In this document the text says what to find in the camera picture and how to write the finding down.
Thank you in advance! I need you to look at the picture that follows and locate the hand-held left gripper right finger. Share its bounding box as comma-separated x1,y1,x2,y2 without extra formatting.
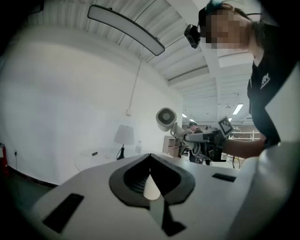
150,153,256,240

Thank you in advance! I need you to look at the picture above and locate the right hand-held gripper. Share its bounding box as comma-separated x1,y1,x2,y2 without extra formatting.
184,116,234,162

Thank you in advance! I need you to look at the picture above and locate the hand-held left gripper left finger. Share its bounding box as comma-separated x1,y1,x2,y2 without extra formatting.
30,153,165,240

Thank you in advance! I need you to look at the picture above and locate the white hair dryer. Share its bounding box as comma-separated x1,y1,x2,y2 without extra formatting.
156,107,192,143

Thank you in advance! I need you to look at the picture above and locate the person's right forearm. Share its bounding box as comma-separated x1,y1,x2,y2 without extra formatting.
225,138,268,160

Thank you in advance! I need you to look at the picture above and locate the white round table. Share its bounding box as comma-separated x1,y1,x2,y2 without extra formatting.
74,147,175,201

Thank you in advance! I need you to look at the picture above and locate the wooden shelving unit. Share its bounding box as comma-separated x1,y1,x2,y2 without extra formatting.
163,135,182,158

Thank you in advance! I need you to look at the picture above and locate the white shade table lamp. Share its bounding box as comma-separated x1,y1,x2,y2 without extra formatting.
113,125,135,161

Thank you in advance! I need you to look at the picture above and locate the person's black shirt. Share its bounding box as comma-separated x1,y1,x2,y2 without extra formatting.
247,23,300,150

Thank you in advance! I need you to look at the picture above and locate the red fire extinguisher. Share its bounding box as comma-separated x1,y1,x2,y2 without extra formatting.
0,142,10,176

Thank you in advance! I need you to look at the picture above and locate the person's head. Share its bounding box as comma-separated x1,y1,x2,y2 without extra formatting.
199,4,256,53

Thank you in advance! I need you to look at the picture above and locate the long curved ceiling light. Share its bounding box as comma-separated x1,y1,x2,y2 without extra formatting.
87,4,166,56

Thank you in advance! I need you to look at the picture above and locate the white wall conduit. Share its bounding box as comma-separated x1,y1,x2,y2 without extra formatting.
127,46,143,111

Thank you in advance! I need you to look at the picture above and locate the black head-mounted camera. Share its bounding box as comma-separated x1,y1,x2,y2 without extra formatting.
184,24,202,49

